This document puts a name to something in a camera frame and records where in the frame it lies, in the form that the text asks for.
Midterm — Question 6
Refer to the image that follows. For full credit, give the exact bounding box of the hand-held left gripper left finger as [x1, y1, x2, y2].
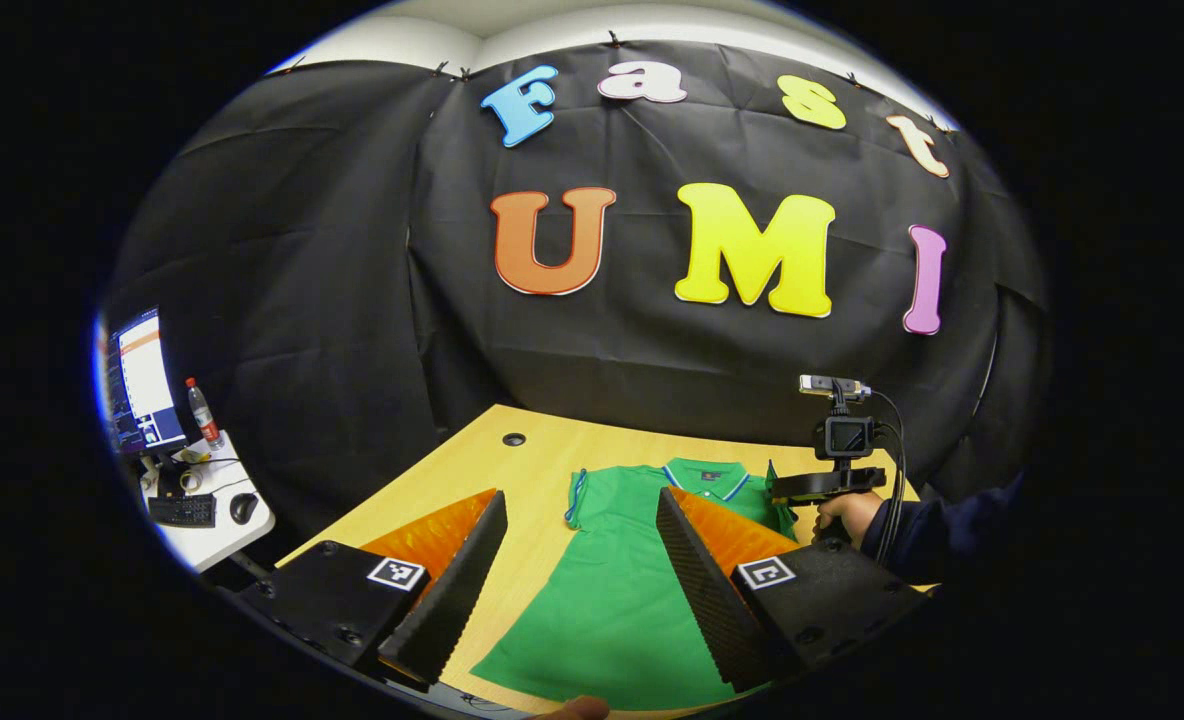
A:
[240, 487, 509, 691]

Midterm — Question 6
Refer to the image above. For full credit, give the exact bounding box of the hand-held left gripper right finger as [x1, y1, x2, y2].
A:
[654, 485, 930, 691]

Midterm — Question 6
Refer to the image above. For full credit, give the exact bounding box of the green T-shirt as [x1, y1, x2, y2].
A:
[470, 457, 803, 711]

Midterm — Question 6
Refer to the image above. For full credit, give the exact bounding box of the white side desk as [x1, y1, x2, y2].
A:
[137, 430, 277, 573]

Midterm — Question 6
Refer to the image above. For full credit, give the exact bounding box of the black keyboard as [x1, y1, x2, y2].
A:
[147, 493, 218, 529]

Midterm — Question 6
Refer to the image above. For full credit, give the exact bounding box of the red-capped plastic bottle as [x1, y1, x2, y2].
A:
[185, 377, 225, 450]

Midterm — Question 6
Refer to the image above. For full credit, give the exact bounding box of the black backdrop cloth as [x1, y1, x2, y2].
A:
[102, 40, 1053, 601]

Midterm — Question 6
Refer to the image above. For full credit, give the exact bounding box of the computer monitor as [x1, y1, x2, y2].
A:
[100, 305, 189, 457]

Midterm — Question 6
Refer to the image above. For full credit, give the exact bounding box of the black cable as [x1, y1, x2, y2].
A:
[864, 388, 909, 567]

